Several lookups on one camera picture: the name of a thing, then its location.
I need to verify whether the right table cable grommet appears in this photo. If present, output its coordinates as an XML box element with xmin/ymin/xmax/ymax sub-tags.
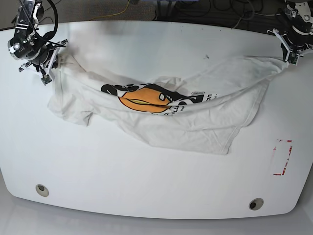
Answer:
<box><xmin>249</xmin><ymin>198</ymin><xmax>264</xmax><ymax>211</ymax></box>

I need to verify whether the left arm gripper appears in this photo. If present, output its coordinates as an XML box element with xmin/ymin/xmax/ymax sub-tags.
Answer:
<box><xmin>269</xmin><ymin>0</ymin><xmax>313</xmax><ymax>62</ymax></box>

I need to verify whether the white cable at right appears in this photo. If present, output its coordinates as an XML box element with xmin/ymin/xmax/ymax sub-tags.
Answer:
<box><xmin>232</xmin><ymin>11</ymin><xmax>279</xmax><ymax>29</ymax></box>

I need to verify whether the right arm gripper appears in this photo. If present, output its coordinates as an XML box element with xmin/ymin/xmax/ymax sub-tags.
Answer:
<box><xmin>8</xmin><ymin>0</ymin><xmax>68</xmax><ymax>81</ymax></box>

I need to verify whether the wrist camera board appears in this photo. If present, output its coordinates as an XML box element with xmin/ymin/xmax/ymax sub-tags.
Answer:
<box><xmin>41</xmin><ymin>75</ymin><xmax>52</xmax><ymax>86</ymax></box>
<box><xmin>286</xmin><ymin>52</ymin><xmax>300</xmax><ymax>66</ymax></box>

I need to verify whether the red tape rectangle marking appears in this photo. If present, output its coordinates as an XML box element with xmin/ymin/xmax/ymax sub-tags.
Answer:
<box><xmin>270</xmin><ymin>139</ymin><xmax>293</xmax><ymax>176</ymax></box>

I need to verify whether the yellow floor cable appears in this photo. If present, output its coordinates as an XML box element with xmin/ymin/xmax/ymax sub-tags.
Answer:
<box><xmin>90</xmin><ymin>0</ymin><xmax>130</xmax><ymax>22</ymax></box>

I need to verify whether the left table cable grommet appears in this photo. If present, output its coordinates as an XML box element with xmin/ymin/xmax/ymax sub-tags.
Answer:
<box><xmin>36</xmin><ymin>184</ymin><xmax>49</xmax><ymax>197</ymax></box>

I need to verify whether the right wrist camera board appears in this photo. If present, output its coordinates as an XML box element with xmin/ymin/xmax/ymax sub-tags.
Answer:
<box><xmin>41</xmin><ymin>75</ymin><xmax>52</xmax><ymax>86</ymax></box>

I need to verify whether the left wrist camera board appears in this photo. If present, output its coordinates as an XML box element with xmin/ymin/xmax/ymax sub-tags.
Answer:
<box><xmin>286</xmin><ymin>52</ymin><xmax>300</xmax><ymax>66</ymax></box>

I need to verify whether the table cable grommet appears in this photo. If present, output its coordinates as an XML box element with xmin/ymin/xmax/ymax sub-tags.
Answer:
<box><xmin>249</xmin><ymin>198</ymin><xmax>264</xmax><ymax>211</ymax></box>
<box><xmin>36</xmin><ymin>184</ymin><xmax>49</xmax><ymax>197</ymax></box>

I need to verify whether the white printed t-shirt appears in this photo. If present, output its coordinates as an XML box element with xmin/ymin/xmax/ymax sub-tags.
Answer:
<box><xmin>48</xmin><ymin>55</ymin><xmax>289</xmax><ymax>155</ymax></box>

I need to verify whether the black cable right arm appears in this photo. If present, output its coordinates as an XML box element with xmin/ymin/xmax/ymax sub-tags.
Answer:
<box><xmin>36</xmin><ymin>0</ymin><xmax>59</xmax><ymax>46</ymax></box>

